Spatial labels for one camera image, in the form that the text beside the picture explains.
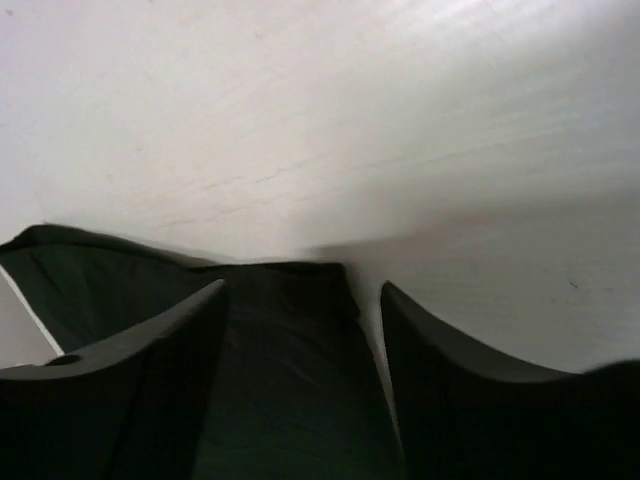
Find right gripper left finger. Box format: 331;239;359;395
1;280;228;479

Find black trousers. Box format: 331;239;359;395
1;225;401;479

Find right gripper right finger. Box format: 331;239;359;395
380;283;639;479

